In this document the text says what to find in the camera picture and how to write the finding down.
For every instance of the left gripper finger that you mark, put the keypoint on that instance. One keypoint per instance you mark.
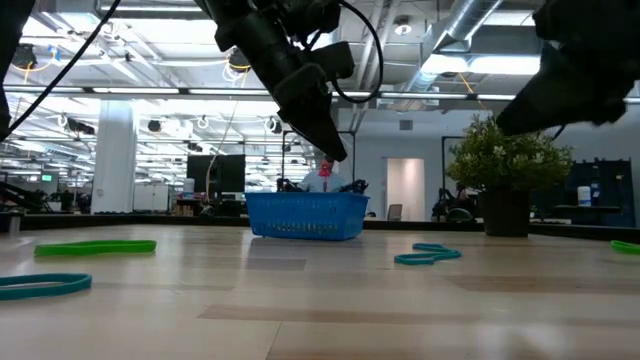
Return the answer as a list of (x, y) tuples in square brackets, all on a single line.
[(310, 110)]

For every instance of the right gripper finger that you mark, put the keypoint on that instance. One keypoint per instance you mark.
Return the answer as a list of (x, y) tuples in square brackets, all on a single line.
[(560, 95)]

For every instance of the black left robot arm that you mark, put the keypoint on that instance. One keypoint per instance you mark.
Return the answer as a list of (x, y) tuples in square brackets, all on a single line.
[(12, 30)]

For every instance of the blue plastic basket bin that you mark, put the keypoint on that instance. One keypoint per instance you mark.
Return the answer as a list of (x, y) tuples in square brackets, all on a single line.
[(305, 215)]

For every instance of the person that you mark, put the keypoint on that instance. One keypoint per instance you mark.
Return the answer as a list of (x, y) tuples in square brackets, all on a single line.
[(310, 183), (452, 202)]

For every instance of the green potted plant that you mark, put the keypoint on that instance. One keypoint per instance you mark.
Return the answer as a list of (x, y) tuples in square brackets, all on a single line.
[(505, 160)]

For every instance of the black computer monitor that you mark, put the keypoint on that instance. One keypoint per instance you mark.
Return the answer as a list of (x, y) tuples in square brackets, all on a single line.
[(227, 172)]

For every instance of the white wipes canister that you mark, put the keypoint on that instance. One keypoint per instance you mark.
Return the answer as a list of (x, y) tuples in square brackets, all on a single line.
[(584, 196)]

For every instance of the green rubber band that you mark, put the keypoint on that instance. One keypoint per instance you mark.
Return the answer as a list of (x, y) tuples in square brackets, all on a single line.
[(627, 247), (95, 247)]

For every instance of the teal rubber band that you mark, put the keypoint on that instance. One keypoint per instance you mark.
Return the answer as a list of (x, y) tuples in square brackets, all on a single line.
[(425, 259), (45, 287)]

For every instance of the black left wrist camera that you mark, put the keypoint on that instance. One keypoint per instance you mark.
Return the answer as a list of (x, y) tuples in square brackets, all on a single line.
[(335, 60)]

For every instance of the black aluminium table frame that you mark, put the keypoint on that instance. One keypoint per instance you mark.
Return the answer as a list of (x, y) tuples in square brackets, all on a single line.
[(125, 221)]

